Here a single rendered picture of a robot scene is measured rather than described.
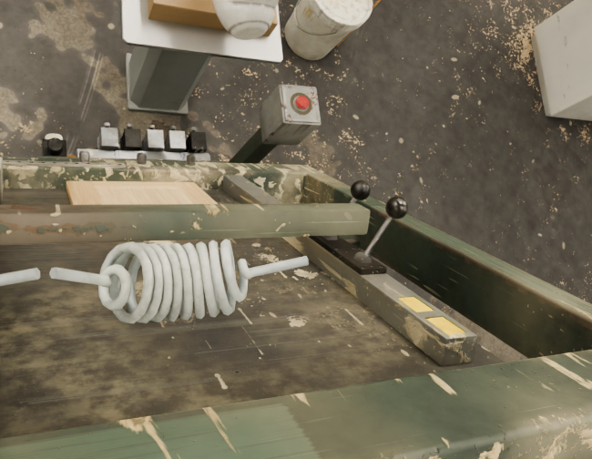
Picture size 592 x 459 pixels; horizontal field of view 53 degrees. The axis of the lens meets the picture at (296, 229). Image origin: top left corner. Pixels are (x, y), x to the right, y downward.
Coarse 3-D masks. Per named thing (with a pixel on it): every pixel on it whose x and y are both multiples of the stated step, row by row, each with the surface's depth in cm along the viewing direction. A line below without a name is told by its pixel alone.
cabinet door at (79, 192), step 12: (72, 192) 132; (84, 192) 133; (96, 192) 134; (108, 192) 137; (120, 192) 138; (132, 192) 139; (144, 192) 140; (156, 192) 142; (168, 192) 143; (180, 192) 143; (192, 192) 144; (204, 192) 145; (72, 204) 126; (84, 204) 124; (96, 204) 125
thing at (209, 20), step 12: (156, 0) 169; (168, 0) 170; (180, 0) 172; (192, 0) 174; (204, 0) 175; (156, 12) 173; (168, 12) 173; (180, 12) 174; (192, 12) 174; (204, 12) 175; (276, 12) 186; (192, 24) 180; (204, 24) 181; (216, 24) 182; (276, 24) 185
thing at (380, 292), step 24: (240, 192) 145; (264, 192) 143; (288, 240) 120; (312, 240) 110; (336, 264) 102; (360, 288) 95; (384, 288) 90; (384, 312) 88; (408, 312) 83; (432, 312) 83; (408, 336) 83; (432, 336) 78; (456, 336) 77; (456, 360) 77
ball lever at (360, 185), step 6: (360, 180) 108; (354, 186) 108; (360, 186) 107; (366, 186) 107; (354, 192) 107; (360, 192) 107; (366, 192) 107; (354, 198) 108; (360, 198) 108; (366, 198) 108
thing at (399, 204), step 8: (392, 200) 97; (400, 200) 97; (392, 208) 97; (400, 208) 97; (392, 216) 98; (400, 216) 97; (384, 224) 98; (376, 240) 98; (368, 248) 98; (360, 256) 98; (368, 256) 98
